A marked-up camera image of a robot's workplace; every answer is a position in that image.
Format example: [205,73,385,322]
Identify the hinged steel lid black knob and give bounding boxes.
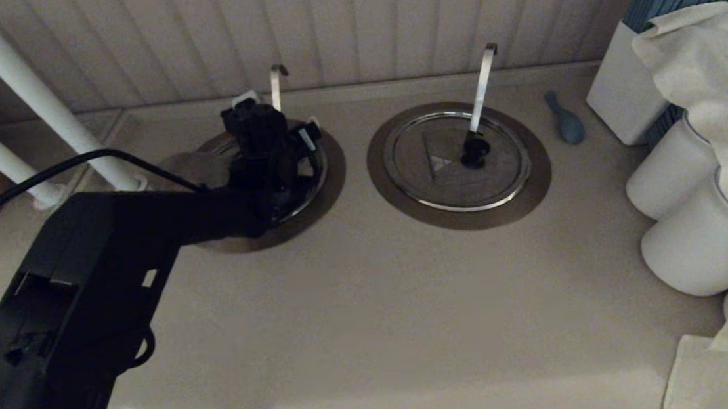
[380,104,536,219]
[158,123,333,236]

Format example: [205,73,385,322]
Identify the steel ladle hooked handle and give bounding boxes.
[268,63,293,111]
[460,43,505,135]

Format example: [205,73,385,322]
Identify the small blue spoon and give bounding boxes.
[545,88,588,148]

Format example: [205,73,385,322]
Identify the bronze round well collar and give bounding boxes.
[160,113,354,259]
[362,93,557,240]

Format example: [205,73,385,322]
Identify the long white round pole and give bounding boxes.
[0,0,149,204]

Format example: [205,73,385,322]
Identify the white rectangular holder box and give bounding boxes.
[580,17,674,150]

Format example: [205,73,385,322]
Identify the white jar with blue rim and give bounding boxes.
[634,167,728,303]
[620,113,725,223]

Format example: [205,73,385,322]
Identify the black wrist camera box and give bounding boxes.
[293,120,326,157]

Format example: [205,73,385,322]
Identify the black camera cable loop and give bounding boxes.
[297,148,327,194]

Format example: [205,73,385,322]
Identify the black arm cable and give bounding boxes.
[0,140,211,238]

